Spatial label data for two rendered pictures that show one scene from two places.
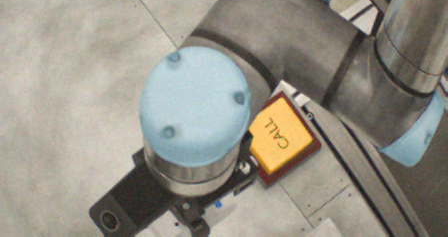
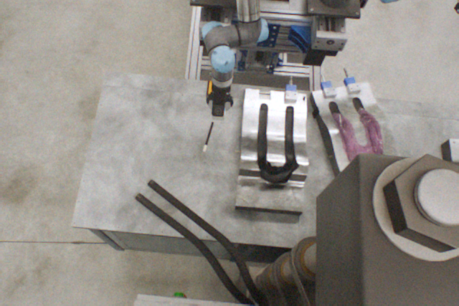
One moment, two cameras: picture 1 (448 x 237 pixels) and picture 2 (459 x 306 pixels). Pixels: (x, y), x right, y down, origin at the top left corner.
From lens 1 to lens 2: 72 cm
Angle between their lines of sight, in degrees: 15
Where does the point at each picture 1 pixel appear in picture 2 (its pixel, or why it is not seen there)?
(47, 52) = (151, 119)
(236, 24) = (215, 41)
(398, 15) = (242, 6)
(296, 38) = (226, 35)
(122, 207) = (218, 104)
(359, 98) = (245, 34)
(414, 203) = not seen: hidden behind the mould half
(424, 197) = not seen: hidden behind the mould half
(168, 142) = (226, 65)
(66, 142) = (178, 130)
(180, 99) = (222, 56)
